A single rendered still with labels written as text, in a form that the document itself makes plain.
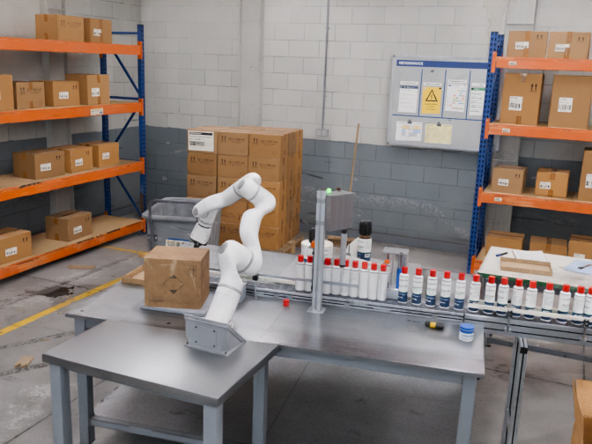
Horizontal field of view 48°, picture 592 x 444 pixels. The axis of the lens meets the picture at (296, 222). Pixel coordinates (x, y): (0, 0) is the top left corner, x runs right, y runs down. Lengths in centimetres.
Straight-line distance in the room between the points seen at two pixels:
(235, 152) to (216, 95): 193
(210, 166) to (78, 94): 157
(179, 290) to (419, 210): 497
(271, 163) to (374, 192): 170
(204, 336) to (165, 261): 58
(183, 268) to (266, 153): 367
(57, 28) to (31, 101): 80
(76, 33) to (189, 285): 433
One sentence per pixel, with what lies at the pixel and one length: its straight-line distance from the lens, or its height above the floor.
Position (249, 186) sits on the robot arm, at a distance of 338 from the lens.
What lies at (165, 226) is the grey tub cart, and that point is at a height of 70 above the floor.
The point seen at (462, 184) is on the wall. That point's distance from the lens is 792.
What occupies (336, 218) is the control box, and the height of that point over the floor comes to 135.
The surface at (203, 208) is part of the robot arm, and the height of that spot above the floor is 133.
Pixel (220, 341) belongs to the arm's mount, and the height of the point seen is 90.
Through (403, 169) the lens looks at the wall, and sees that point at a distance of 803.
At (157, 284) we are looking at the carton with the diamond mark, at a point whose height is 98.
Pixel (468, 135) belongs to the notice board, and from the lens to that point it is 772.
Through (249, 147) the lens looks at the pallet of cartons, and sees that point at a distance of 705.
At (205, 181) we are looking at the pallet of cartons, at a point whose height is 84.
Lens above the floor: 213
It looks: 14 degrees down
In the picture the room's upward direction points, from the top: 2 degrees clockwise
